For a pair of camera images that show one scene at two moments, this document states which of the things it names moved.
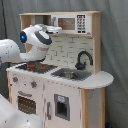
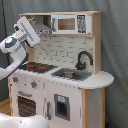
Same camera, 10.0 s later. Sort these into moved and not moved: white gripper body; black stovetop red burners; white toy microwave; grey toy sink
Moved: white gripper body
Not moved: grey toy sink; white toy microwave; black stovetop red burners
